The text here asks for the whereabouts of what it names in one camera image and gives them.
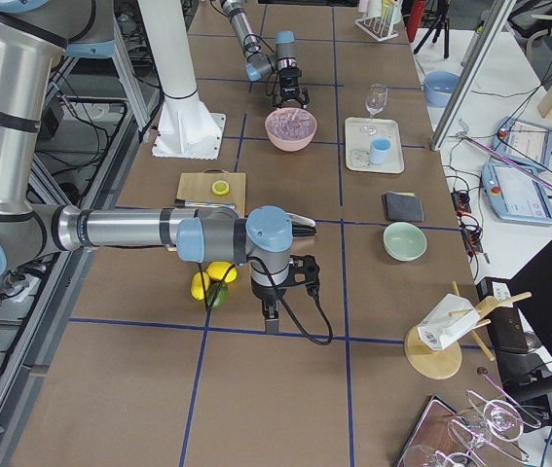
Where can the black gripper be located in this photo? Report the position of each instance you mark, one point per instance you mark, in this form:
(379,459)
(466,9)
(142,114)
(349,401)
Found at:
(267,293)
(290,88)

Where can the metal ice scoop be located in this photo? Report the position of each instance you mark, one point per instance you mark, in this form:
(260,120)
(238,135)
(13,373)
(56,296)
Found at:
(302,226)

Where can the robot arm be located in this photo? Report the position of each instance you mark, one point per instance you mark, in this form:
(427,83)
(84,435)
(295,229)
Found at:
(264,62)
(32,35)

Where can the clear ice cubes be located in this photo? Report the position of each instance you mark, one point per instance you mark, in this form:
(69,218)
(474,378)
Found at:
(291,124)

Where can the light blue cup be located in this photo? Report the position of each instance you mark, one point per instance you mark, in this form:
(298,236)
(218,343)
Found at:
(379,150)

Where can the pink bowl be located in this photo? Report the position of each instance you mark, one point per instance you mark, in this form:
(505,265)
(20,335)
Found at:
(290,145)

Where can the cream bear tray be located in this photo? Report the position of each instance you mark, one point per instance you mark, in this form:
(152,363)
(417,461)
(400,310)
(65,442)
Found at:
(358,143)

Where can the yellow lemon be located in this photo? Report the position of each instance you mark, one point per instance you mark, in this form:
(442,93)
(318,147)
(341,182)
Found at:
(200,284)
(222,271)

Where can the clear wine glass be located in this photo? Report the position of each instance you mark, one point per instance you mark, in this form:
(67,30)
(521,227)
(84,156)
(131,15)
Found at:
(375,103)

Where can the lemon half slice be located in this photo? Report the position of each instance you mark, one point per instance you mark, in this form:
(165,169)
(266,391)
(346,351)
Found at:
(220,188)

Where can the wooden cutting board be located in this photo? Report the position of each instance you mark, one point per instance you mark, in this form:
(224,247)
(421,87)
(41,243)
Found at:
(197,186)

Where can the blue bowl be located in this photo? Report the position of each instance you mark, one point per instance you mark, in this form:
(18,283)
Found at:
(438,87)

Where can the grey yellow cloth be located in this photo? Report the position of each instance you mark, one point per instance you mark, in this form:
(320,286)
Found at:
(401,207)

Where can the steel cylinder tool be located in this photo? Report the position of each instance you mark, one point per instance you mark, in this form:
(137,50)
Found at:
(187,203)

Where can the green bowl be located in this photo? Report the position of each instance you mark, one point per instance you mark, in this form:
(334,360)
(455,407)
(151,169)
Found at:
(404,242)

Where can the red cylinder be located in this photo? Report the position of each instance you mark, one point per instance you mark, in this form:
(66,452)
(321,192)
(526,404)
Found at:
(415,19)

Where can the wooden mug tree stand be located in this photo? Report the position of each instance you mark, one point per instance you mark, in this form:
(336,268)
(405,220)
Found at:
(446,363)

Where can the white carton on stand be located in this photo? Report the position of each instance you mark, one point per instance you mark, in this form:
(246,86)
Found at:
(451,319)

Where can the black tripod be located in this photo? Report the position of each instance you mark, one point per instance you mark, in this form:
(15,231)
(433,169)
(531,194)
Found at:
(440,26)

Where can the dark tray with glasses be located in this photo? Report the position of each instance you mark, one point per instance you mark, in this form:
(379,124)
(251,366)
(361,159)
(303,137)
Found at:
(484,433)

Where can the near teach pendant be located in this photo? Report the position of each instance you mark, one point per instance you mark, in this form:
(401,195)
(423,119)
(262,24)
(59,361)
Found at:
(514,196)

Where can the teach pendant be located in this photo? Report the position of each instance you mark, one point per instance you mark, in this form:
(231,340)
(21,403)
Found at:
(524,142)
(514,196)

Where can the far teach pendant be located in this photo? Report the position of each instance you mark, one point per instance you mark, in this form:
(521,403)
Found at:
(524,142)

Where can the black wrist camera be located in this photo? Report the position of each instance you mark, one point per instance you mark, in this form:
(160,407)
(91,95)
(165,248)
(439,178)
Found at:
(304,271)

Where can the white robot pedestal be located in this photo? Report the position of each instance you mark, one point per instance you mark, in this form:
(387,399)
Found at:
(186,129)

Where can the white wire cup rack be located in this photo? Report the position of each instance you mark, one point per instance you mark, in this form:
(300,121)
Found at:
(379,18)

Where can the aluminium frame post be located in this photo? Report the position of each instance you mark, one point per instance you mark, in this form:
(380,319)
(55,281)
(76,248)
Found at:
(499,14)

